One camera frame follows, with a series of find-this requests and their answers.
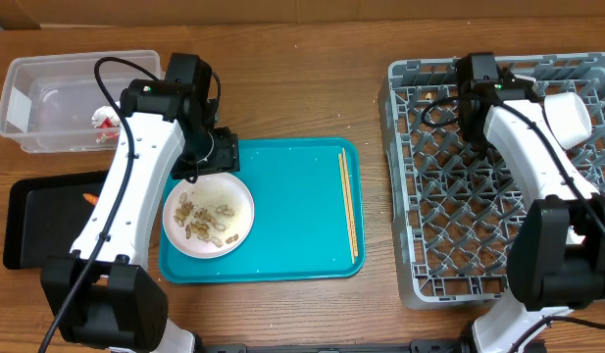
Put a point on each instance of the orange carrot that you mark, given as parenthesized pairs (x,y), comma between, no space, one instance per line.
(90,198)

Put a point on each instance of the teal plastic tray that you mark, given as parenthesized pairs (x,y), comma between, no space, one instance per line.
(299,229)

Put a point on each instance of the clear plastic bin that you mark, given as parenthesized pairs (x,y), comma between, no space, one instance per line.
(48,102)

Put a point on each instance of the grey dish rack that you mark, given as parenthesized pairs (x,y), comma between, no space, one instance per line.
(456,212)

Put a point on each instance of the wooden chopstick left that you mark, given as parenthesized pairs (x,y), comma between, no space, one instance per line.
(345,204)

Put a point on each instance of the white bowl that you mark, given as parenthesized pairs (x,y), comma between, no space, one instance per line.
(568,119)

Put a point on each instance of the wooden chopstick right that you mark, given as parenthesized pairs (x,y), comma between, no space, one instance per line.
(348,200)

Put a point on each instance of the black tray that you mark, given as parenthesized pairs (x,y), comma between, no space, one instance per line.
(45,216)

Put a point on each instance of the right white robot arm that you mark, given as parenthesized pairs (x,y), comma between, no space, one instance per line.
(556,264)

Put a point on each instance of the red foil wrapper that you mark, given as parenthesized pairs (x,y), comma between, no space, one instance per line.
(103,118)

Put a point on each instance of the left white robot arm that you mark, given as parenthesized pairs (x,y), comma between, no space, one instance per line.
(100,293)

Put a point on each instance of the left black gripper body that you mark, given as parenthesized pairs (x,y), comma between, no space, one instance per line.
(209,152)

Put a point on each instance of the white plate with peanuts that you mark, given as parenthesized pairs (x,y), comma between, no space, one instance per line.
(209,218)

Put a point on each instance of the wooden chopstick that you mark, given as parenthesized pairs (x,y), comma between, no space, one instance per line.
(345,204)
(348,200)

